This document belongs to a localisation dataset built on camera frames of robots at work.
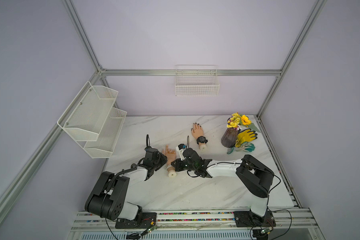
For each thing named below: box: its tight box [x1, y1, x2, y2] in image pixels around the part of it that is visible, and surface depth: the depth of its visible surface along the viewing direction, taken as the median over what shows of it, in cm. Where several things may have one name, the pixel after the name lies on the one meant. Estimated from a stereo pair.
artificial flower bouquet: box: [227, 112, 261, 133], surface depth 86 cm
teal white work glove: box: [227, 142, 256, 154], surface depth 102 cm
